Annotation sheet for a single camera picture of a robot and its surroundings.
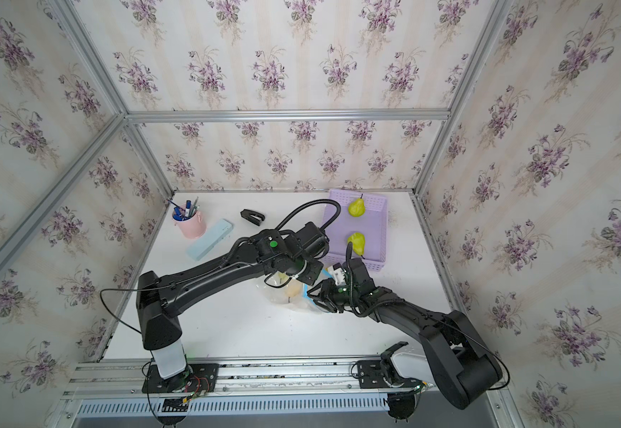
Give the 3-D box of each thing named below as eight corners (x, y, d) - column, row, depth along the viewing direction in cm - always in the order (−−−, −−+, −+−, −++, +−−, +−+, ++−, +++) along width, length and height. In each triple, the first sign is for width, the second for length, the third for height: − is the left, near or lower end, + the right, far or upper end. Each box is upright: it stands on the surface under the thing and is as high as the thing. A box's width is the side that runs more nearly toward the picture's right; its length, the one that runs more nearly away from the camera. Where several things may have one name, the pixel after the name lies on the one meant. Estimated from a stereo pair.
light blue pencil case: (186, 253, 101) (184, 251, 100) (224, 220, 112) (223, 217, 111) (197, 262, 99) (195, 259, 98) (235, 227, 110) (234, 224, 108)
